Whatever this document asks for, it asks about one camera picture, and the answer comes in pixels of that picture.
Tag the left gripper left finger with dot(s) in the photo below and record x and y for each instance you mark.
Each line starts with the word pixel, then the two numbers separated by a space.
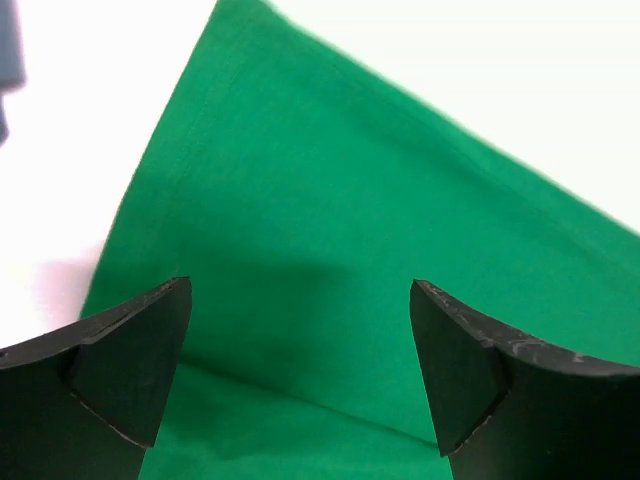
pixel 86 400

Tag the folded blue-grey t shirt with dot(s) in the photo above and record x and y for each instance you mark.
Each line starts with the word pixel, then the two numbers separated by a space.
pixel 12 69

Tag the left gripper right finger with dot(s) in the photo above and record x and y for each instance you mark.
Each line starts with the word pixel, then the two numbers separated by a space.
pixel 508 405

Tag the green t shirt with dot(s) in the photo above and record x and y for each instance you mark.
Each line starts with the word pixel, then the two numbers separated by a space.
pixel 302 196

